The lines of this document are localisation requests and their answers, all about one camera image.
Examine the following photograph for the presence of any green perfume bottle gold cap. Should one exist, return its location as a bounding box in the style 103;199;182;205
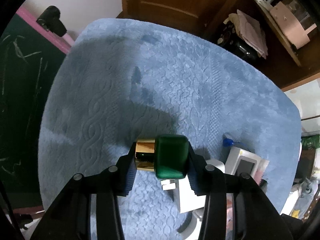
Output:
135;134;189;180

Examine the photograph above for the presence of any white device with screen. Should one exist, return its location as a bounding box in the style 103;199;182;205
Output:
225;146;269;184

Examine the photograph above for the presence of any white power adapter cube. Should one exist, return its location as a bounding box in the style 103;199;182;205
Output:
161;176;206;213

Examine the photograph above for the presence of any blue textured table cloth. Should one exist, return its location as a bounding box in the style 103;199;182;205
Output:
39;18;301;239

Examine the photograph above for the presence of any folded beige cloth stack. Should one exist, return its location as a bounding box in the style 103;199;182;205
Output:
223;10;268;59

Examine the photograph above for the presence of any pink round box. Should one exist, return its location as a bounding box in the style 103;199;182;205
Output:
270;0;317;49

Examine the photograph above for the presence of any black clamp knob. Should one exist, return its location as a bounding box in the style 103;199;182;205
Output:
36;5;67;37

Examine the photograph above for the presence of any wooden shelf board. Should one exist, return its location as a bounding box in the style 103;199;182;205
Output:
255;0;302;67

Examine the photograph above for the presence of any brown wooden door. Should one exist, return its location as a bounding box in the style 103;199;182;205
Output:
122;0;229;35

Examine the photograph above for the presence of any blue cable plug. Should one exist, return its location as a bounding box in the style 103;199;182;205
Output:
222;133;247;148

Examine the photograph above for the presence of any green chalkboard pink frame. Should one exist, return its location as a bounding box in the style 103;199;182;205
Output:
1;7;71;209

